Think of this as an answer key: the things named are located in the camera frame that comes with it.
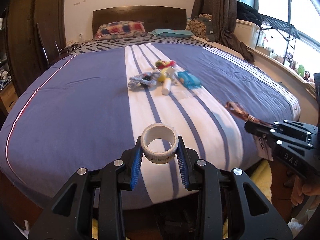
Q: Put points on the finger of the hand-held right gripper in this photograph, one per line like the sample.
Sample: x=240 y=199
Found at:
x=292 y=161
x=290 y=128

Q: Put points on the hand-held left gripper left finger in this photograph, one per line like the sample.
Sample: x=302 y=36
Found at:
x=136 y=166

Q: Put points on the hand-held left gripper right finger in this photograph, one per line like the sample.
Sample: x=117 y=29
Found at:
x=182 y=166

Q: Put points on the white tape roll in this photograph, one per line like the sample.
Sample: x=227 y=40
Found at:
x=160 y=155

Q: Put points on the brown snack wrapper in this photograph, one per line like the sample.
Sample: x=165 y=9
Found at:
x=240 y=111

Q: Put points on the black trash bin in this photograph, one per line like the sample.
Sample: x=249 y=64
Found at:
x=175 y=221

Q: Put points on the yellow bottle with white cap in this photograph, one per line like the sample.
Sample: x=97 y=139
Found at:
x=162 y=76

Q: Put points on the colourful hair scrunchie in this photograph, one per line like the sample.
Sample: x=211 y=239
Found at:
x=165 y=63

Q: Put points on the person's right hand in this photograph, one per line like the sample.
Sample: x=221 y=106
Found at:
x=297 y=190

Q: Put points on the green frog toy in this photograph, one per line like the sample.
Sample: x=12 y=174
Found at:
x=301 y=68

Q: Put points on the yellow fluffy rug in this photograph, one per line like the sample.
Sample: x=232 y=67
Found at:
x=261 y=180

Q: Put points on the black metal rack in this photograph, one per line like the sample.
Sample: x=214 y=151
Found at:
x=280 y=25

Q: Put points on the clear plastic wrapper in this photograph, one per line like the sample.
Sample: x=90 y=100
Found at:
x=181 y=94

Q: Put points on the small white bottle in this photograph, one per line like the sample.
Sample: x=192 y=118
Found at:
x=166 y=87

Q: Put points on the blue striped bed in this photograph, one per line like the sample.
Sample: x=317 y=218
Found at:
x=75 y=105

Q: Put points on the blue grey crumpled cloth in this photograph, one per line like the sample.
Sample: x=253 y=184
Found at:
x=142 y=79

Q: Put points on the blue wet wipes packet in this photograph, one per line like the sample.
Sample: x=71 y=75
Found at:
x=188 y=79

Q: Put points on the white storage box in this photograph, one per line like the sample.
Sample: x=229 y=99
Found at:
x=247 y=33

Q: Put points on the black jacket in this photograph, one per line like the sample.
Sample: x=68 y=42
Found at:
x=247 y=11

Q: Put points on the grey patterned blanket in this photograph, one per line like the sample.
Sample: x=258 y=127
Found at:
x=112 y=43

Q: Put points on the dark grey curtain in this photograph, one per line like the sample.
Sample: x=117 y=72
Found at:
x=217 y=2

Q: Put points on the brown patterned cushion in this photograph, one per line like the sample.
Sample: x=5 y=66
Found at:
x=197 y=27

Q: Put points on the teal pillow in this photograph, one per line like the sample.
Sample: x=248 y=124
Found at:
x=171 y=33

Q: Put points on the plaid pillow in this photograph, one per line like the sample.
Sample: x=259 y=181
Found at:
x=120 y=28

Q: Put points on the light wooden cabinet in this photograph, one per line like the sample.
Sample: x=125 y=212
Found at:
x=7 y=97

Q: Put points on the dark wooden headboard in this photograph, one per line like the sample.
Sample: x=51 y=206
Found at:
x=140 y=13

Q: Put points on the dark wooden wardrobe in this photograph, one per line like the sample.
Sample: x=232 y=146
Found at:
x=27 y=30

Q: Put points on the metal frame chair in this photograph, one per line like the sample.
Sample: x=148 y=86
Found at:
x=45 y=51

